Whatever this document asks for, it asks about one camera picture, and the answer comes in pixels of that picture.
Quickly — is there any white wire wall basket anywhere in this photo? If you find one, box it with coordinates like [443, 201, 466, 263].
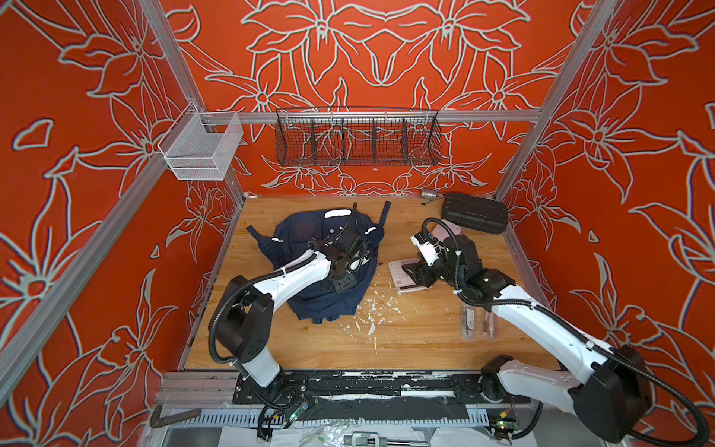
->
[158, 102, 244, 181]

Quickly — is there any black wire wall basket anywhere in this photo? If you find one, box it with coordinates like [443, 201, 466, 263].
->
[275, 106, 443, 168]

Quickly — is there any navy blue backpack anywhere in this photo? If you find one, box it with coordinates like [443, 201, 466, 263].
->
[247, 201, 391, 324]

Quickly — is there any white pink calculator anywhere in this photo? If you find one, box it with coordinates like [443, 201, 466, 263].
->
[388, 258, 428, 295]

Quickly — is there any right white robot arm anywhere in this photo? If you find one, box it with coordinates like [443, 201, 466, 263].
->
[403, 231, 709, 446]

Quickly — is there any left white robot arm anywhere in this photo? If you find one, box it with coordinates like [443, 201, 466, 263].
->
[208, 228, 374, 389]

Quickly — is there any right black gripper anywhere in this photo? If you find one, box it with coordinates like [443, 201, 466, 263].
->
[399, 248, 467, 289]

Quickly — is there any black hard plastic case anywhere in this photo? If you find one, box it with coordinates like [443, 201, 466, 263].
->
[441, 193, 508, 235]

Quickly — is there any pink pencil case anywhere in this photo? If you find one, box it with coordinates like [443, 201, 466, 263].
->
[441, 220, 462, 240]

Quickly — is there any rusty metal bracket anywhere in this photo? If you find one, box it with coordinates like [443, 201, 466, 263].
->
[149, 405, 202, 429]

